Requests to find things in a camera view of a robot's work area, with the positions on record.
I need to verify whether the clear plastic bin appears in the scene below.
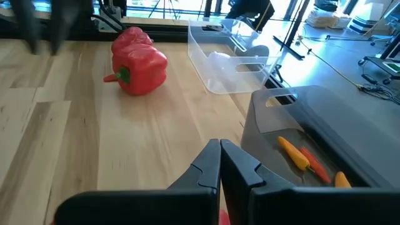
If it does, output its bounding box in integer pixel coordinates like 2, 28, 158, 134
187, 17, 282, 95

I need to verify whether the black power strip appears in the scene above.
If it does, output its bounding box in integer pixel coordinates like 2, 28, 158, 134
361, 72, 378, 86

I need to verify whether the yellow chili pepper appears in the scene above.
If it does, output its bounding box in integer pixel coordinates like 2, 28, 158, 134
277, 136, 312, 172

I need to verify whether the black bag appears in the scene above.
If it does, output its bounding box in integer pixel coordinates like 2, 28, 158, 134
314, 0, 340, 13

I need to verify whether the yellow floor cable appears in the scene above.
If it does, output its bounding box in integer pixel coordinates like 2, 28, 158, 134
296, 34, 366, 91

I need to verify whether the orange chili pepper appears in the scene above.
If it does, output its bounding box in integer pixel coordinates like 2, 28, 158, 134
334, 171, 353, 189

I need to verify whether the black floor cable bundle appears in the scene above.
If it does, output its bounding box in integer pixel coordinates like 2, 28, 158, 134
356, 82, 400, 106

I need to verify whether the black rolling stand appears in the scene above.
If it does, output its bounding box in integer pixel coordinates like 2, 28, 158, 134
357, 31, 400, 86

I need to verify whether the white storage box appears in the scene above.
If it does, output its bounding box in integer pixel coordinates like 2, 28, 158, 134
347, 1, 387, 36

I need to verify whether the grey plastic bin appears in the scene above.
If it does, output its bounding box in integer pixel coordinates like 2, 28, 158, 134
240, 84, 400, 189

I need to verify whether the small cardboard box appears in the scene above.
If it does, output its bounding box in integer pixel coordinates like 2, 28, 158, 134
306, 7, 340, 29
334, 14, 353, 29

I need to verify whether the black tripod stand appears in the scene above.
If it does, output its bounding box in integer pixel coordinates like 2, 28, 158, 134
147, 0, 179, 20

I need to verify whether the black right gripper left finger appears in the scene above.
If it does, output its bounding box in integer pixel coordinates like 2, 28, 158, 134
53, 139, 222, 225

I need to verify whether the red chili pepper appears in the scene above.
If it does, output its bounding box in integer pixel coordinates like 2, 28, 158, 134
299, 146, 333, 185
102, 72, 119, 83

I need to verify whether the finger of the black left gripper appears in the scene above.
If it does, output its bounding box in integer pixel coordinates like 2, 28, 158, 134
9, 0, 43, 54
48, 0, 81, 56

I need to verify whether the yellow cord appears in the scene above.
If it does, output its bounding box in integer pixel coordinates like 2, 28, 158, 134
253, 1, 272, 33

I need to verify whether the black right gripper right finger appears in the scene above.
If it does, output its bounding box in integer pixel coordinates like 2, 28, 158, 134
220, 139, 400, 225

